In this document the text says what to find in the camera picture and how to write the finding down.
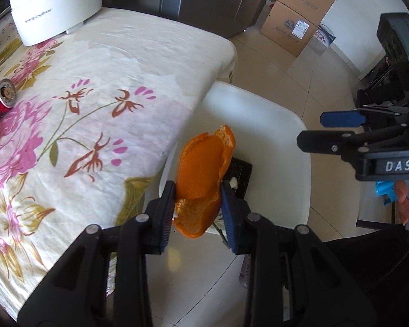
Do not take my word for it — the floral tablecloth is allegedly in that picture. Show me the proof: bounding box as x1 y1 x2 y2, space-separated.
0 3 237 317

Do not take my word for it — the white electric pot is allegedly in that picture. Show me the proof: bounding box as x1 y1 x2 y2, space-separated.
5 0 200 46

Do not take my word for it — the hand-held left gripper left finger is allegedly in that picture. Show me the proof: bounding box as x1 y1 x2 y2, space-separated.
19 180 176 327

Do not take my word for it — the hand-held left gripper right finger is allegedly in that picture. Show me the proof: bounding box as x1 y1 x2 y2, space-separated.
220 180 379 327

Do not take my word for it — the crushed red can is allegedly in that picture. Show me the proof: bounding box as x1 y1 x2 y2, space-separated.
0 78 19 125

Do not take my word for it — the person's right hand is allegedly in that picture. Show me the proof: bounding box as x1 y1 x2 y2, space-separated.
393 180 409 226

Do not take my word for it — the white plastic bin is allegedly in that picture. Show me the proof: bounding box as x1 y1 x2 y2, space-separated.
104 81 312 327

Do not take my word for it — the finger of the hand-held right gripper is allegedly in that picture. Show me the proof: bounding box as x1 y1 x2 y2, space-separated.
296 123 409 160
320 106 409 129

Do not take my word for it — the orange peel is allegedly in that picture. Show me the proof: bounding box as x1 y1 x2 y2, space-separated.
173 125 236 239

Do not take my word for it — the person's dark clothing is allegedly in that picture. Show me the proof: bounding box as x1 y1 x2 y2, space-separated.
283 223 409 327

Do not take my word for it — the black plastic tray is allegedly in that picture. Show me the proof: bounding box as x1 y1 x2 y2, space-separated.
225 157 253 199

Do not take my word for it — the white printed bag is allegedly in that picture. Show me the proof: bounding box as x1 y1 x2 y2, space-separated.
313 24 336 46

